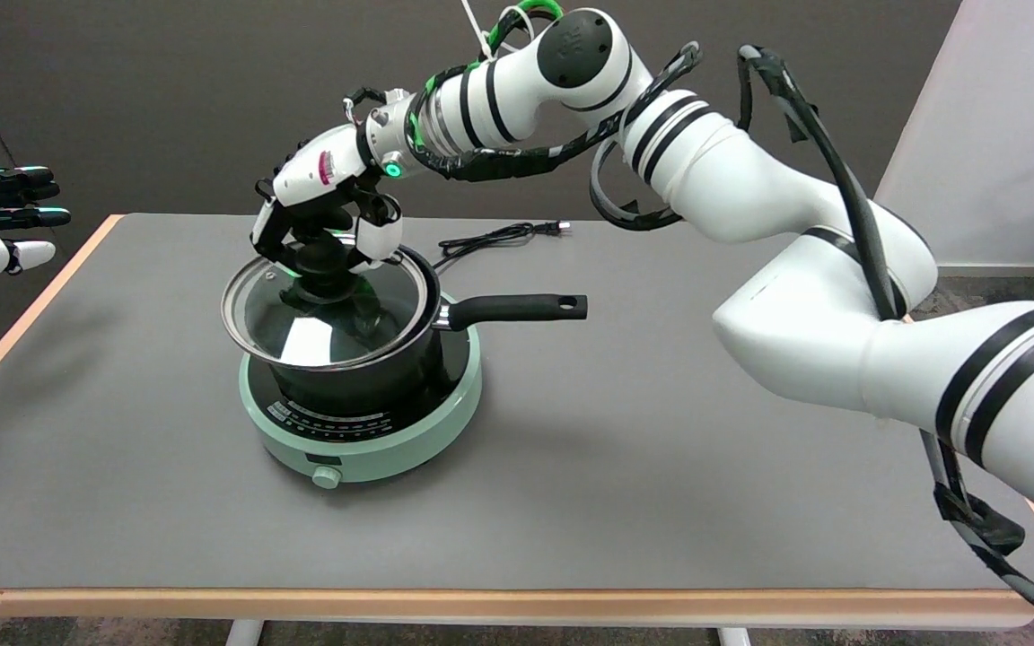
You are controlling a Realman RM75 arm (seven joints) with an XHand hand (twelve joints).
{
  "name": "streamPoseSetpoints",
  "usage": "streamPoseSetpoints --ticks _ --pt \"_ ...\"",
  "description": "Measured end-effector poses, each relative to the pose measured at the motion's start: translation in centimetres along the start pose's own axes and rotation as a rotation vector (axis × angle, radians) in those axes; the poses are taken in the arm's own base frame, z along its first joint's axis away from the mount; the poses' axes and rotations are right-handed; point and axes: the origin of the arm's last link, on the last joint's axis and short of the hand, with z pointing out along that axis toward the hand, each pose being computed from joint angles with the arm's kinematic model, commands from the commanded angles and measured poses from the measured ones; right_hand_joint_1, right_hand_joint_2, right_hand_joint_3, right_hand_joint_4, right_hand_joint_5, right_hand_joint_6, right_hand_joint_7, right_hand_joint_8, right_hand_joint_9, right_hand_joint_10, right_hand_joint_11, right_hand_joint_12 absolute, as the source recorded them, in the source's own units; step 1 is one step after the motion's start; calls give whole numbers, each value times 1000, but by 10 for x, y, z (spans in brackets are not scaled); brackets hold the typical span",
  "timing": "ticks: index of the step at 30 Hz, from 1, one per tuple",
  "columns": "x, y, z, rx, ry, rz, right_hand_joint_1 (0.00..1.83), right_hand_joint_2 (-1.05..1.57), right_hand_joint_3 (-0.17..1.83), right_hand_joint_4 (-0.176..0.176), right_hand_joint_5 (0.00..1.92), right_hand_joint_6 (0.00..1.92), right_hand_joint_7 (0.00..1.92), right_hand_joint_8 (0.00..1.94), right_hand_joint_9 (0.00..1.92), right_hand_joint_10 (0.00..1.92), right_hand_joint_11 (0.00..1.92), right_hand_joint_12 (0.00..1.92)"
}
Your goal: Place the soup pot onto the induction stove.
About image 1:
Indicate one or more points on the green round induction stove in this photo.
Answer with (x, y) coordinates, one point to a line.
(373, 454)

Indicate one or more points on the glass lid with black knob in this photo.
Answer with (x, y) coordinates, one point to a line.
(319, 346)

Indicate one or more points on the white partition panel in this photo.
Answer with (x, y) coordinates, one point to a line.
(1020, 90)

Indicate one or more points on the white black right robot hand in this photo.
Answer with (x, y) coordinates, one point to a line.
(311, 170)

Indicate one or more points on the white table leg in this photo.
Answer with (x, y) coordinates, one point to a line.
(243, 633)
(735, 637)

